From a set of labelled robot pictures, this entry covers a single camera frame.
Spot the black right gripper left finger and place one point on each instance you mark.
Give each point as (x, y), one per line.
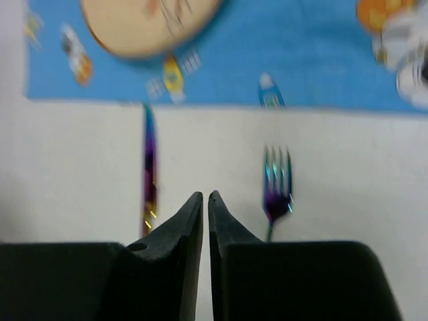
(154, 278)

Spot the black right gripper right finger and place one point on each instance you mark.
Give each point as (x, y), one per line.
(304, 280)

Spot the iridescent fork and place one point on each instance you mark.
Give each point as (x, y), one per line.
(277, 199)

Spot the blue space-print cloth placemat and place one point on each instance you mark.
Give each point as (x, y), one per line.
(351, 55)

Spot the round bird-painted plate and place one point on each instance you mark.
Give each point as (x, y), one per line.
(142, 29)

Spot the iridescent table knife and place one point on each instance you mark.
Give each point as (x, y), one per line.
(149, 173)

